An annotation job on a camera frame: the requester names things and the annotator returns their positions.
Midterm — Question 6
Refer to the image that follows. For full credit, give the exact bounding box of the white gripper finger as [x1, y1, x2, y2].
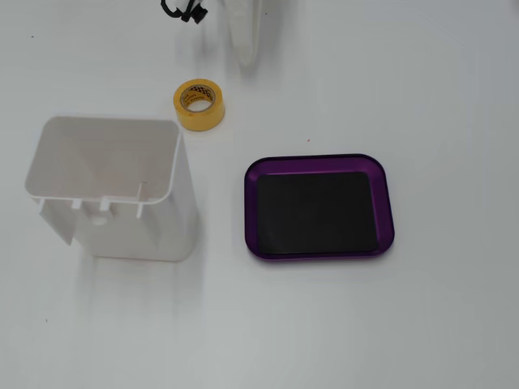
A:
[224, 0, 263, 75]

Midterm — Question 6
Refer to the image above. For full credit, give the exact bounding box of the yellow tape roll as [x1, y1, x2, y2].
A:
[173, 79, 225, 132]

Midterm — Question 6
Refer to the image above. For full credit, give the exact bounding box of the white plastic box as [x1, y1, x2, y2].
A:
[24, 115, 199, 263]

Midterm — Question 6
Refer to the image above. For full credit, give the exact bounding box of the purple metal tray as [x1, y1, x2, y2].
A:
[243, 153, 396, 263]

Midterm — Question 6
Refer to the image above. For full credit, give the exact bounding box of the black tray mat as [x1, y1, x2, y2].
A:
[256, 171, 380, 256]

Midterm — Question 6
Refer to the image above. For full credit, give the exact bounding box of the black cable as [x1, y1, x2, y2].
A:
[160, 0, 208, 25]

